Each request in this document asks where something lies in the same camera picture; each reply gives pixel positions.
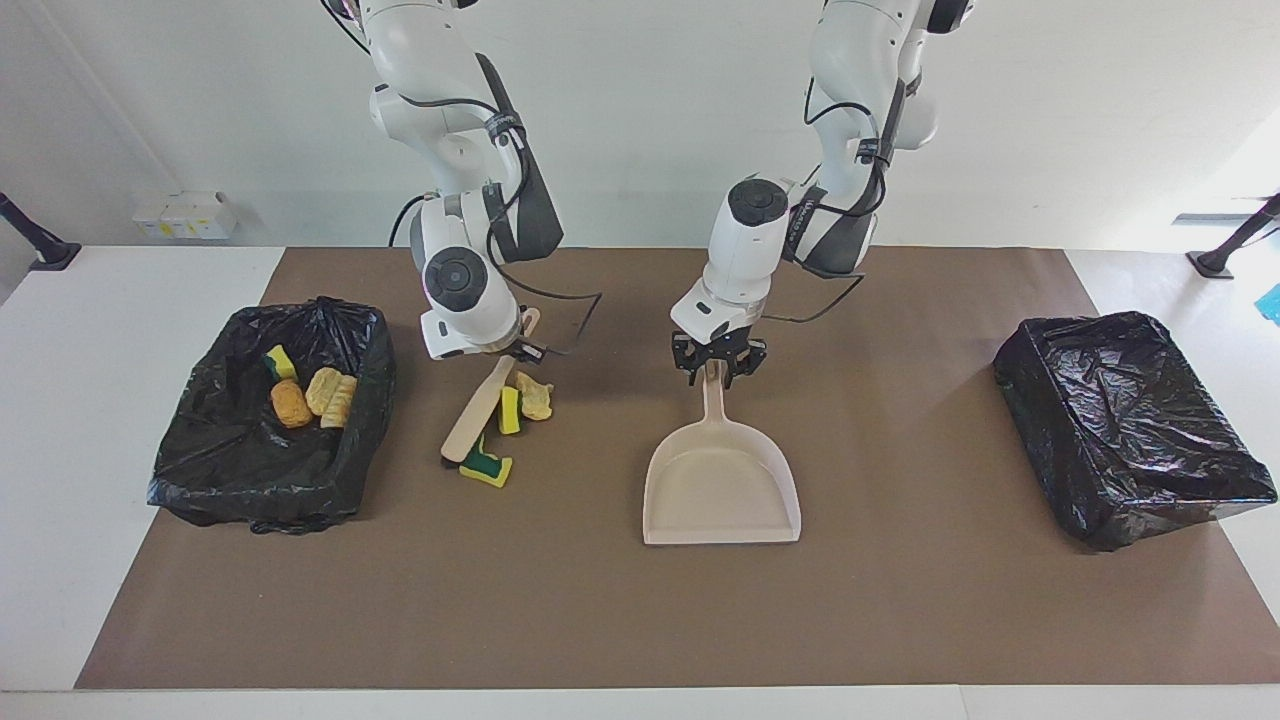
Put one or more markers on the pale yellow scrap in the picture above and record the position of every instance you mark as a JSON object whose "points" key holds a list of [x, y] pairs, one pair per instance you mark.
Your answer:
{"points": [[536, 396], [322, 388]]}

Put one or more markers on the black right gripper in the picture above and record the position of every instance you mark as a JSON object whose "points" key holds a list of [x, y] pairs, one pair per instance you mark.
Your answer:
{"points": [[530, 349]]}

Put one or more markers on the striped cream orange bread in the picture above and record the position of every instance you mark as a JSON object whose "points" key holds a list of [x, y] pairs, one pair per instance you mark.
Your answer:
{"points": [[343, 405]]}

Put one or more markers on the beige plastic dustpan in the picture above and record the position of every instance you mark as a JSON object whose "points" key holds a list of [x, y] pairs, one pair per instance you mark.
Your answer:
{"points": [[720, 490]]}

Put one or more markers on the beige hand brush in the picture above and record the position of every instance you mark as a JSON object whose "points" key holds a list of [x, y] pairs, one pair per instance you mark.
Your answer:
{"points": [[475, 415]]}

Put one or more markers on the cyan object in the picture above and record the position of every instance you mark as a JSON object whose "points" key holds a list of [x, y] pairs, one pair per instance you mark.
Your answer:
{"points": [[1272, 305]]}

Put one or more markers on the orange brown nugget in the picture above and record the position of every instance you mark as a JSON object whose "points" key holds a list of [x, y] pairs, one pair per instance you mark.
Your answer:
{"points": [[290, 405]]}

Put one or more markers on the bin with black bag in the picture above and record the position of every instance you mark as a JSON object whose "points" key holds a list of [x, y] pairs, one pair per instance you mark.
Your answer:
{"points": [[230, 460], [1130, 430]]}

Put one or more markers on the brown table mat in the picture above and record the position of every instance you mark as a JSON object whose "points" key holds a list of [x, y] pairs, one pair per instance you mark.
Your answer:
{"points": [[600, 650]]}

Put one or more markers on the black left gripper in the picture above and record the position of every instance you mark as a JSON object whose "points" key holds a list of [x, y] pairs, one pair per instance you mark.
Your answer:
{"points": [[720, 350]]}

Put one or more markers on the white power strip box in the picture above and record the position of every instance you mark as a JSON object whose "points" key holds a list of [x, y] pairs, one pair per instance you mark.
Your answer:
{"points": [[185, 215]]}

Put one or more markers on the yellow green sponge piece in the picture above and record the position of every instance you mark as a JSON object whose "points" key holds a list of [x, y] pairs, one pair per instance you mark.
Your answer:
{"points": [[510, 410], [282, 362], [487, 467]]}

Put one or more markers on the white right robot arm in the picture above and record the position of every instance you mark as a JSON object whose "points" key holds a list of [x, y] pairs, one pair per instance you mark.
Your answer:
{"points": [[455, 280]]}

